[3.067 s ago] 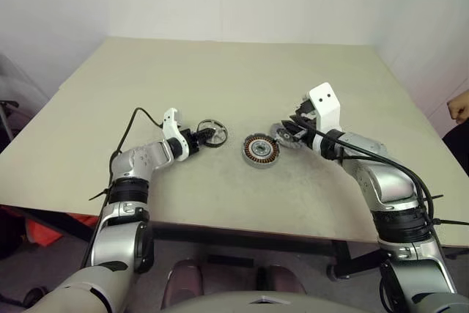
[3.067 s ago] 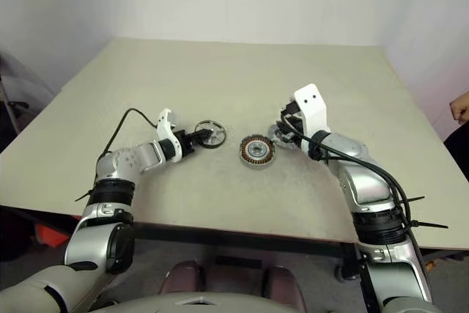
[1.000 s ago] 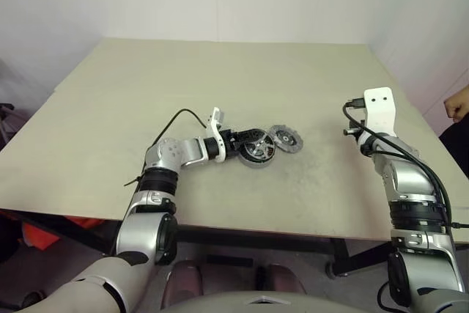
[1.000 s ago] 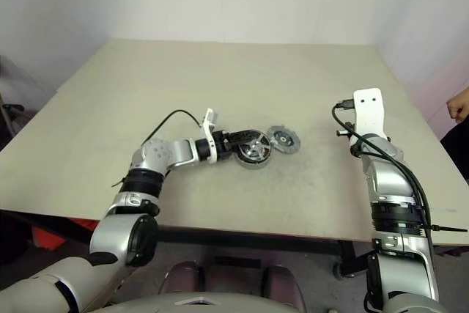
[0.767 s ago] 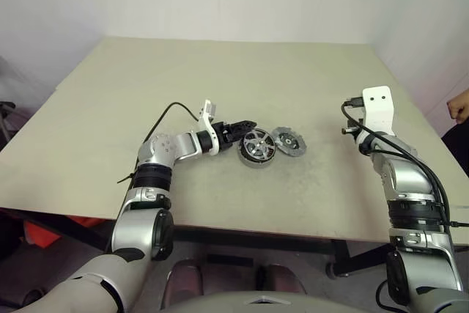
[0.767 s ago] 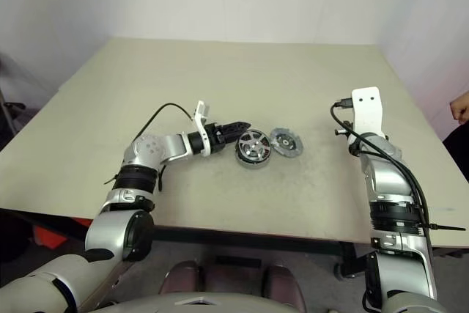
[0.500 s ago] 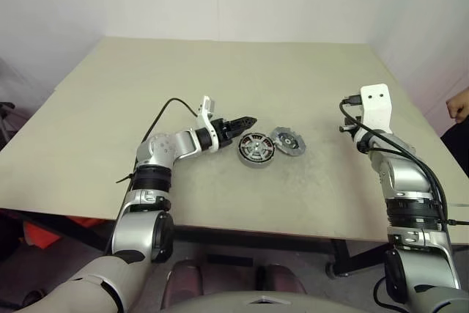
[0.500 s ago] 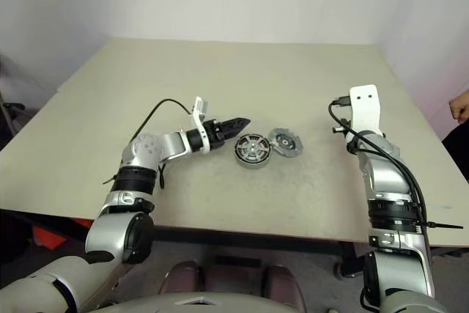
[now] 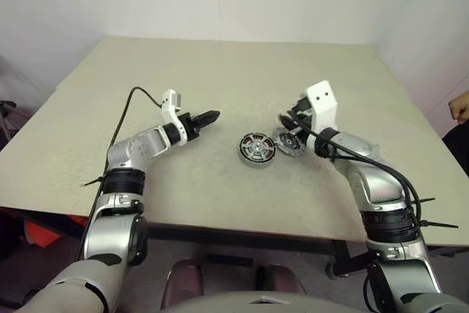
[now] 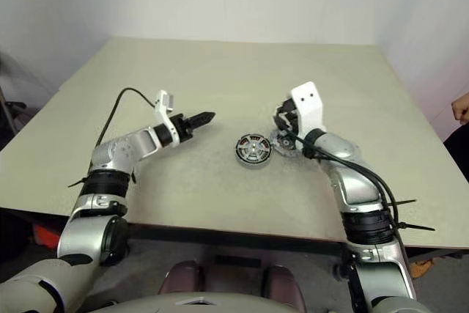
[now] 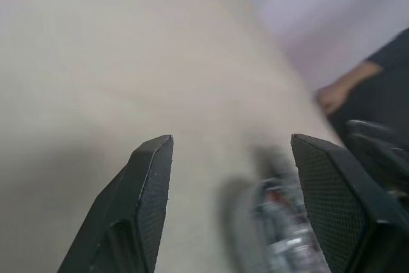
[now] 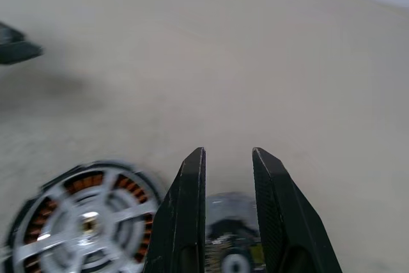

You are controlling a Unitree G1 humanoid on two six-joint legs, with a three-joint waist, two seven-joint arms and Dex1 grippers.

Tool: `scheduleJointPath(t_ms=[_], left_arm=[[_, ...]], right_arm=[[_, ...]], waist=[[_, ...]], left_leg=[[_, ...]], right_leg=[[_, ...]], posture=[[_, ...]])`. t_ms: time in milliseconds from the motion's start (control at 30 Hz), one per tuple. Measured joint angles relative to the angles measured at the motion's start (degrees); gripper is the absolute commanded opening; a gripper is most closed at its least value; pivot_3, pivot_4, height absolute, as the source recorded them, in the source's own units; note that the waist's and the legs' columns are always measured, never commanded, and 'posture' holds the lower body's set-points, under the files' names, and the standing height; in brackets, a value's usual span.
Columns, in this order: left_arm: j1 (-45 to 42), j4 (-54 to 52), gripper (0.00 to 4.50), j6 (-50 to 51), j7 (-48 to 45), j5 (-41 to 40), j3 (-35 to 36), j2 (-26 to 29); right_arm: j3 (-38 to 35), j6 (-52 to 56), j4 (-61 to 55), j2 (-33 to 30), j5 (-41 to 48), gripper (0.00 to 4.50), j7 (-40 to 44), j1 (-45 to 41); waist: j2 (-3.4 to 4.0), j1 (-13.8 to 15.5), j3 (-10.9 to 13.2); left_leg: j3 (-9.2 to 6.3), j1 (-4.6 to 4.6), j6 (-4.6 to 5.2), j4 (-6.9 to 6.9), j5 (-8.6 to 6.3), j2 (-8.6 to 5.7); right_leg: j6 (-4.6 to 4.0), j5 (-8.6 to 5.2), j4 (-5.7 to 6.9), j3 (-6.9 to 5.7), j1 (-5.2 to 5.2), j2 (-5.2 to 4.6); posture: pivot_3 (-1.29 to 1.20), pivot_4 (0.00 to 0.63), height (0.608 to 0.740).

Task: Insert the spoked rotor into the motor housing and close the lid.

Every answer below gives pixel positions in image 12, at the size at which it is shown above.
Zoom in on shiny silver spoked rotor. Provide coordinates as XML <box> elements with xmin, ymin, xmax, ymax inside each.
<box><xmin>17</xmin><ymin>167</ymin><xmax>160</xmax><ymax>273</ymax></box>

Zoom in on grey toothed gear disc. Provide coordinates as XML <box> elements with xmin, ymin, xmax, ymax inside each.
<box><xmin>204</xmin><ymin>191</ymin><xmax>266</xmax><ymax>273</ymax></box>

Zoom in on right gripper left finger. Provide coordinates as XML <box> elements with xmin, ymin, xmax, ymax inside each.
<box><xmin>143</xmin><ymin>146</ymin><xmax>206</xmax><ymax>273</ymax></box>

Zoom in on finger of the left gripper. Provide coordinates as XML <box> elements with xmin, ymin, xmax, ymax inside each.
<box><xmin>0</xmin><ymin>41</ymin><xmax>45</xmax><ymax>65</ymax></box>
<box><xmin>0</xmin><ymin>22</ymin><xmax>26</xmax><ymax>45</ymax></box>

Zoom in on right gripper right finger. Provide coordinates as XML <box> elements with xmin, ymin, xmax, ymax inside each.
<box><xmin>251</xmin><ymin>146</ymin><xmax>343</xmax><ymax>273</ymax></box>

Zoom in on motor stator with copper windings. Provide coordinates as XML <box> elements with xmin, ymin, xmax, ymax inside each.
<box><xmin>5</xmin><ymin>159</ymin><xmax>167</xmax><ymax>273</ymax></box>

